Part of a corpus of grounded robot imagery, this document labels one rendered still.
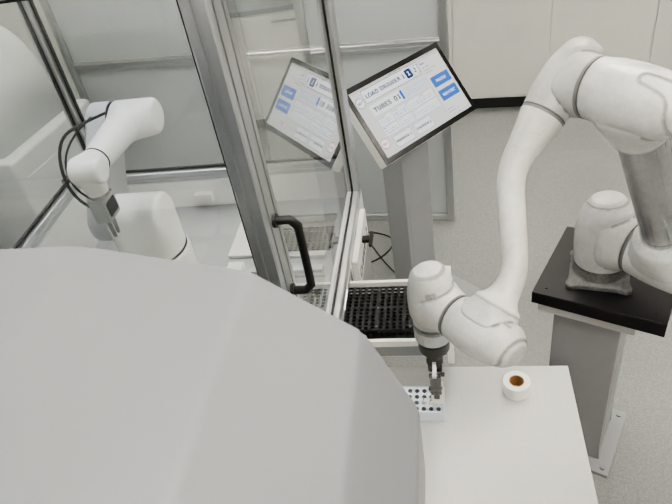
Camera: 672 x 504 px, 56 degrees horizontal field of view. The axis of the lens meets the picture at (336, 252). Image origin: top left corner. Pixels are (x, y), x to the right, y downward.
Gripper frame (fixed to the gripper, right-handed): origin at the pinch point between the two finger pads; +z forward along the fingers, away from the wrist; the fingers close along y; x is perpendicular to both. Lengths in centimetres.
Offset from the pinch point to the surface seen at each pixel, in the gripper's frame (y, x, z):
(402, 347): 12.2, 9.4, -3.0
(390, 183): 117, 22, 12
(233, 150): -22, 27, -85
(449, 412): -0.3, -2.8, 8.3
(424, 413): -3.3, 3.4, 5.0
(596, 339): 39, -47, 22
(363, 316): 21.3, 20.7, -5.7
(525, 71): 314, -51, 55
